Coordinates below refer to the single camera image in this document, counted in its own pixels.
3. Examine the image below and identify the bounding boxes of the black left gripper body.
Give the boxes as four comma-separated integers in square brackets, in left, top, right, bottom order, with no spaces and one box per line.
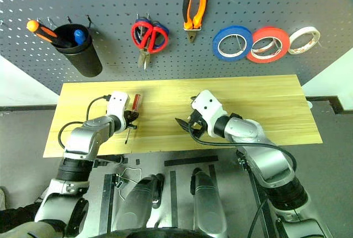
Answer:
[123,110,134,132]

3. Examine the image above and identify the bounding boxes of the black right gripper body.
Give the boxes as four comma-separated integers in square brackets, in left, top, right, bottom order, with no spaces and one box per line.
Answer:
[188,110,207,137]

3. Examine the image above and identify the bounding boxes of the red handled screwdriver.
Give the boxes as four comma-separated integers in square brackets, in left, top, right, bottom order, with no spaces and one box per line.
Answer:
[124,94,143,145]

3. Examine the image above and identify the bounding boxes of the blue tape roll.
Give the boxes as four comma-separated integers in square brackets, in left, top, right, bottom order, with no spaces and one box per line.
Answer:
[212,25,254,62]

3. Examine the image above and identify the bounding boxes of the black tape strip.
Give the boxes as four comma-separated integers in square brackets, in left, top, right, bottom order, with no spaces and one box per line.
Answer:
[164,155,219,167]

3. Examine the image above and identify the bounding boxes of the red tape roll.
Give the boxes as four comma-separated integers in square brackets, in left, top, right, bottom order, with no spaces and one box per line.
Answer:
[246,26,290,64]

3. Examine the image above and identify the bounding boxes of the white tape roll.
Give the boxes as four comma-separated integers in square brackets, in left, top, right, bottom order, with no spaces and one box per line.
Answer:
[287,26,321,56]

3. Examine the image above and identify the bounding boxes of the black tool cup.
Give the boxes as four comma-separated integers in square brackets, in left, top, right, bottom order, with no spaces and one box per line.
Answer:
[52,23,103,78]

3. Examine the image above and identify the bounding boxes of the dark grey rounded shell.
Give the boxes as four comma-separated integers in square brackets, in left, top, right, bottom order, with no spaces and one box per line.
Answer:
[111,174,165,235]
[190,167,228,238]

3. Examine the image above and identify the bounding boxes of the orange black pliers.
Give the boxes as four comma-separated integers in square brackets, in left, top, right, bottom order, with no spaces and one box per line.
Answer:
[183,0,210,43]

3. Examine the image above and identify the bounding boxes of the black cloth bundle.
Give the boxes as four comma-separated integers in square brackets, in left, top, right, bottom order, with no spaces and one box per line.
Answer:
[0,204,42,234]

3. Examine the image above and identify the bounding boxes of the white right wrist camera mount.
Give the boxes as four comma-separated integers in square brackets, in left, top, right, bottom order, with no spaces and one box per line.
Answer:
[191,89,229,137]

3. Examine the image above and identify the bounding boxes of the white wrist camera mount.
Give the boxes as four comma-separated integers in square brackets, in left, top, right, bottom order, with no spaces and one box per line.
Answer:
[191,89,229,137]
[106,90,130,128]

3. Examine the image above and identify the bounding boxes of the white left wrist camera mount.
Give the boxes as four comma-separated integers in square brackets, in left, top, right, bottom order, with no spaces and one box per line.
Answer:
[106,90,130,128]

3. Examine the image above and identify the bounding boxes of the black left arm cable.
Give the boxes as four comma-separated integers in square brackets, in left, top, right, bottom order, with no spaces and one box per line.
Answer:
[57,95,111,149]

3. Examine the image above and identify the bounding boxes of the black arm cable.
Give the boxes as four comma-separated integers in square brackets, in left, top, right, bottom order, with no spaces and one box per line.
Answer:
[189,123,298,177]
[57,95,111,149]

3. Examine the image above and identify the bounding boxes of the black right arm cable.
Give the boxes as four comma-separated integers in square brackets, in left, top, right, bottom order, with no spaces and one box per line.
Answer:
[189,123,298,177]

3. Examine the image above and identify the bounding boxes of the red handled scissors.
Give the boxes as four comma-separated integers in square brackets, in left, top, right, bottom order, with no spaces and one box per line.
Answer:
[131,21,169,71]

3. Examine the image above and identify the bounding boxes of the white wire with clip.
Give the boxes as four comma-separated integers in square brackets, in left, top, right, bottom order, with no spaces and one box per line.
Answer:
[114,167,143,201]

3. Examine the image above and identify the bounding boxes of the blue handled scissors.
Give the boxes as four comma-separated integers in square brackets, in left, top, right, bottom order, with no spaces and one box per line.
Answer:
[135,17,170,50]

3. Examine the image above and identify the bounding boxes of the orange black handled screwdriver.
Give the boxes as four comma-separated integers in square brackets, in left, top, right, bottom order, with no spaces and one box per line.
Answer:
[26,19,74,48]

